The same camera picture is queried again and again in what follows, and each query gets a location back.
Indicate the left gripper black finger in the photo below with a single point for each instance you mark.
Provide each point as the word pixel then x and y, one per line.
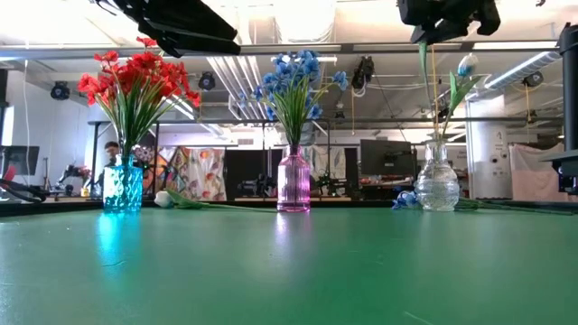
pixel 189 18
pixel 194 45

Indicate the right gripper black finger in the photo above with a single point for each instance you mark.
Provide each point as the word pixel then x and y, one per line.
pixel 456 28
pixel 429 34

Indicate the white artificial tulip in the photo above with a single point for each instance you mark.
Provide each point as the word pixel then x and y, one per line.
pixel 423 67
pixel 163 199

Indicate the white tulip with blue tint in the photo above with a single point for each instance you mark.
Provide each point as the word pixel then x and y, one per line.
pixel 468 65

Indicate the blue artificial flower bunch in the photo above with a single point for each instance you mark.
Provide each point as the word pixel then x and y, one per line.
pixel 406 199
pixel 307 65
pixel 271 97

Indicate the clear glass vase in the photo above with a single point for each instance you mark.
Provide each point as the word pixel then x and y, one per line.
pixel 437 189

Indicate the teal glass vase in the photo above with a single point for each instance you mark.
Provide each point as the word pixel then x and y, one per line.
pixel 123 189

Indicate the pink ribbed glass vase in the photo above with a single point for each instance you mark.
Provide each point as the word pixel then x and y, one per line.
pixel 293 185

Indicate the black background robot arm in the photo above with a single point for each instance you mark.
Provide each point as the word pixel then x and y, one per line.
pixel 327 182
pixel 74 171

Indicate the black ceiling-hung device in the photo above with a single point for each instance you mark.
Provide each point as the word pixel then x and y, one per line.
pixel 363 72
pixel 207 81
pixel 60 90
pixel 533 79

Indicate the wide white column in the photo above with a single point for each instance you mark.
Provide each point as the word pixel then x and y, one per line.
pixel 490 149

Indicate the floral patterned cloth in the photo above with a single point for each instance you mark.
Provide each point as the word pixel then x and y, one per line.
pixel 198 173

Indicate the large dark background monitor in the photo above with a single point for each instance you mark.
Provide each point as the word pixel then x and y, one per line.
pixel 386 158

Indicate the person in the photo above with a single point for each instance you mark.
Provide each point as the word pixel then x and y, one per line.
pixel 112 151

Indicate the pale pink sheet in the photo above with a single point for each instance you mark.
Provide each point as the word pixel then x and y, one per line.
pixel 528 171

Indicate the small dark background monitor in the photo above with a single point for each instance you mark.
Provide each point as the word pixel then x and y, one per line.
pixel 20 160

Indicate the green table mat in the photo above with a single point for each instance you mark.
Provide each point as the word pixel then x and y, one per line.
pixel 289 280

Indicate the long grey ceiling light rail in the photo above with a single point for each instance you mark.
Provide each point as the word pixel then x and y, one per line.
pixel 253 49

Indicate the white flexible duct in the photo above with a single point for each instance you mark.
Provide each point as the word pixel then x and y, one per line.
pixel 519 70

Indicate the black pipe frame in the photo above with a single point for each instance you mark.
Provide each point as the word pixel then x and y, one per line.
pixel 226 122

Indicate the black upright post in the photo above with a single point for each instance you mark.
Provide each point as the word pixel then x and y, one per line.
pixel 570 90

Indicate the black table frame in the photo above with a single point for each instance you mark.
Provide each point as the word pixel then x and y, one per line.
pixel 361 204

